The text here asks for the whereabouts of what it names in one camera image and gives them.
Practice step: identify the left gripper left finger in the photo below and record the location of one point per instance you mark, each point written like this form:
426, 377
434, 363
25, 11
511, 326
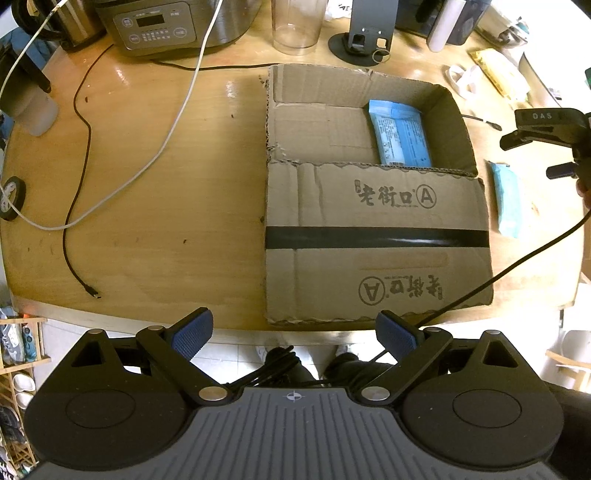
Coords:
171, 350

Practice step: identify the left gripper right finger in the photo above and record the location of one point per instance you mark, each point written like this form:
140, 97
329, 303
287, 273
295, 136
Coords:
416, 351

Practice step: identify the blue wipes packet with barcode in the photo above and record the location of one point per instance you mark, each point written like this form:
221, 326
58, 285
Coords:
508, 199

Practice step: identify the brown cardboard box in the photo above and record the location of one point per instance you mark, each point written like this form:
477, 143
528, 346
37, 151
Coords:
347, 237

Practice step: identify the person's right hand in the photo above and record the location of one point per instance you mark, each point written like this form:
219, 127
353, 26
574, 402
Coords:
584, 192

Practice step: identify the yellow wet wipes pack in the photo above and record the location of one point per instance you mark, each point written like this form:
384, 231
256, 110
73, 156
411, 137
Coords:
502, 73

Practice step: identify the white elastic band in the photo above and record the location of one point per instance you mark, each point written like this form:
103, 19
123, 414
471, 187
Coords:
461, 80

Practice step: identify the wooden shoe rack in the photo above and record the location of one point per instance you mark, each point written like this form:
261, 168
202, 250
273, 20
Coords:
22, 350

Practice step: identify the wooden chair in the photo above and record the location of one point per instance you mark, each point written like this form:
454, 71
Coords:
571, 355

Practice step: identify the black air fryer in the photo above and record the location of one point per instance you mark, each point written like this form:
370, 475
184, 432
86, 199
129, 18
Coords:
441, 22

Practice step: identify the black phone stand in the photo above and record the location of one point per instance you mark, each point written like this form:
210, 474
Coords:
371, 30

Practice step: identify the black tape roll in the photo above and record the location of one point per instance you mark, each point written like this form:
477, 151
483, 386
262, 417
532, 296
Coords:
12, 197

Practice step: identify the shaker bottle grey lid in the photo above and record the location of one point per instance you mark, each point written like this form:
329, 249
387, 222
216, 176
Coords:
297, 25

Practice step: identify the silver rice cooker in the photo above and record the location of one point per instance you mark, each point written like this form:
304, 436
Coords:
152, 27

